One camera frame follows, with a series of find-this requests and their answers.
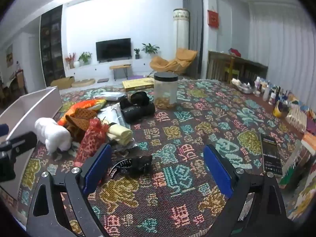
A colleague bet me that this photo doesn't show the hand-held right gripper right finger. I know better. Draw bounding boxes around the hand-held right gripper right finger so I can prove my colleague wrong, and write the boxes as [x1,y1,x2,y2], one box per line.
[203,144,288,237]

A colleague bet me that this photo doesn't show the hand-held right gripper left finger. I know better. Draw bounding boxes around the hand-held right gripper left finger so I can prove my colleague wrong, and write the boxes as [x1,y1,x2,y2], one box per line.
[26,143,113,237]

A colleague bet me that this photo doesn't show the white plush toy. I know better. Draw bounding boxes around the white plush toy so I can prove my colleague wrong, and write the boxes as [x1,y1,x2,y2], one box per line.
[35,118,72,152]

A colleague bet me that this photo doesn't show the white storage box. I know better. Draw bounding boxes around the white storage box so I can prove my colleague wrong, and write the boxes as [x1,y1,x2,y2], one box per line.
[0,86,63,200]

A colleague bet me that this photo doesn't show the orange fish plush toy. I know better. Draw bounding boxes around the orange fish plush toy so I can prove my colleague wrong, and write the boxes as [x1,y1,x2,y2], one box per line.
[57,99,107,126]

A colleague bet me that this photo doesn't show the black hair claw clip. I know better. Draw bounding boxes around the black hair claw clip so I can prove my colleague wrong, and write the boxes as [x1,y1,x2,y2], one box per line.
[128,155,153,177]
[109,158,131,178]

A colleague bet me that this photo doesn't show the red mesh bag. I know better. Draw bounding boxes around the red mesh bag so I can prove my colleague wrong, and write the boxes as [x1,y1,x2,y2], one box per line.
[74,118,109,165]

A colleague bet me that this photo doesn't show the cream folded cloth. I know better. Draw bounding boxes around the cream folded cloth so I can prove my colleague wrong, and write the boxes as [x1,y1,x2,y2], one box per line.
[107,124,133,146]

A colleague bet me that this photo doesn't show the printed patterned blanket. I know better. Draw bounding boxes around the printed patterned blanket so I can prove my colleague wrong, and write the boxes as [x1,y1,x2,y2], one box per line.
[15,78,316,237]

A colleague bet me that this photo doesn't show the brown knitted cloth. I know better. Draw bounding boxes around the brown knitted cloth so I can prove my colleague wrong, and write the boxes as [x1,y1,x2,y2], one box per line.
[65,109,98,141]

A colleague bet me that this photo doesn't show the wooden chair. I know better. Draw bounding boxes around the wooden chair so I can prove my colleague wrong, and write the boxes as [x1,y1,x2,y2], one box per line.
[15,69,27,94]

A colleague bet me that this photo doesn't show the black printed booklet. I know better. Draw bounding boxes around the black printed booklet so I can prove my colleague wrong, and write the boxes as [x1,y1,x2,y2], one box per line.
[260,133,283,177]

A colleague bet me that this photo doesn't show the black rolled cloth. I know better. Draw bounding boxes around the black rolled cloth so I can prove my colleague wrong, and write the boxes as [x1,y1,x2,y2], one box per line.
[120,102,155,123]

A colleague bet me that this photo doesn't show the grey plastic packet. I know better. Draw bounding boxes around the grey plastic packet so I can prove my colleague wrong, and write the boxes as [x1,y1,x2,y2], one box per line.
[94,92,125,102]

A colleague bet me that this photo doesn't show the round floor cushion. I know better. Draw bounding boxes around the round floor cushion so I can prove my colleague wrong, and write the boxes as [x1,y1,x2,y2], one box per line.
[71,78,95,88]

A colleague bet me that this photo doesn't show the black fuzzy item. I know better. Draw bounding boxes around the black fuzzy item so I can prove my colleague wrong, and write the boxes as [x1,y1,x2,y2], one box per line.
[128,92,150,106]

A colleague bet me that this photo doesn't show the yellow cup with brushes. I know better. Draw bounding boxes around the yellow cup with brushes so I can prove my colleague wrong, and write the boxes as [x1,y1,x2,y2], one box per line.
[273,101,289,118]

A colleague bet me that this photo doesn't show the basket of small things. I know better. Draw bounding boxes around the basket of small things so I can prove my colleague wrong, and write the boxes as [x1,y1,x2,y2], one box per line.
[231,78,256,94]

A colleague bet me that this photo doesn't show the red flowers in vase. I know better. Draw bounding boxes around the red flowers in vase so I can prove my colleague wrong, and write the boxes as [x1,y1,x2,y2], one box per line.
[65,53,76,69]

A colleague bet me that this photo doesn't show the yellow flat box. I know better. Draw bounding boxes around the yellow flat box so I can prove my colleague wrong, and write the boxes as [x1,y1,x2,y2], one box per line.
[122,77,155,92]

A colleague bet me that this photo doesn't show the row of small bottles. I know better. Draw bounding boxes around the row of small bottles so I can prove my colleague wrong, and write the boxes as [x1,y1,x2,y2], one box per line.
[254,76,297,104]

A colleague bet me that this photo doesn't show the dark display cabinet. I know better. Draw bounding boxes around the dark display cabinet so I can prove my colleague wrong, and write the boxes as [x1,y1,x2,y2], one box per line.
[40,5,66,86]

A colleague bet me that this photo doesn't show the clear jar with black lid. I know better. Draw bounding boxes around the clear jar with black lid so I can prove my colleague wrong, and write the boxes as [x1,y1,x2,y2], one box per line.
[153,72,179,109]

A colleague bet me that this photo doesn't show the white television cabinet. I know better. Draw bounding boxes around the white television cabinet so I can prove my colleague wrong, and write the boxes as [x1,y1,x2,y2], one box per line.
[65,58,158,84]

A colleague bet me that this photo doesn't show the green potted plant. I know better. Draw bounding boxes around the green potted plant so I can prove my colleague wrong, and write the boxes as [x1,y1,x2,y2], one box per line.
[78,52,92,66]

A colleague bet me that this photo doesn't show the wooden side table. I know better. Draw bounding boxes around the wooden side table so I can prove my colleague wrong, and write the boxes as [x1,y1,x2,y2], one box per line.
[110,64,132,81]

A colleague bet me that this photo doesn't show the wooden slatted bench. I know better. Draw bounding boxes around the wooden slatted bench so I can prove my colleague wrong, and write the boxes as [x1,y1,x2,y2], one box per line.
[207,51,268,84]

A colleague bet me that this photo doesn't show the orange lounge chair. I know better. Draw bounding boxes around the orange lounge chair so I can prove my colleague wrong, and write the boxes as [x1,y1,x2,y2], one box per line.
[150,48,198,74]

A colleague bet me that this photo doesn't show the black television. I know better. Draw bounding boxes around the black television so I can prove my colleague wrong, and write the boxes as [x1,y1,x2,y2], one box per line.
[96,38,131,62]

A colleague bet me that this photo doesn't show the large leafy potted plant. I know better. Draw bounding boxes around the large leafy potted plant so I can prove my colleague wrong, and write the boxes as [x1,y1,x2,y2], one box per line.
[142,43,160,55]

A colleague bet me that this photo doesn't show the white sheer curtain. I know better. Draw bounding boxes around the white sheer curtain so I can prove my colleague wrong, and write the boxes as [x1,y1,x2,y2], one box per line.
[249,2,316,99]

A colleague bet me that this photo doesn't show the grey curtain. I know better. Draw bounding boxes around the grey curtain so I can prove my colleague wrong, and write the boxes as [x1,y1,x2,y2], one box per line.
[183,0,204,79]

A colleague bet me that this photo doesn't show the white standing air conditioner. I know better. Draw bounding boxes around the white standing air conditioner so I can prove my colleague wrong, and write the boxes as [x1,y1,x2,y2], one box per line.
[173,8,190,55]

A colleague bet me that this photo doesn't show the framed wall picture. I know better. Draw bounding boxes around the framed wall picture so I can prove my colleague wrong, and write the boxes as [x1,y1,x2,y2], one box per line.
[6,45,13,67]

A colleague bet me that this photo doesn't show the red wall hanging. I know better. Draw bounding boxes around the red wall hanging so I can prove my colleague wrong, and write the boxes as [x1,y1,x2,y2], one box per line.
[207,10,218,27]

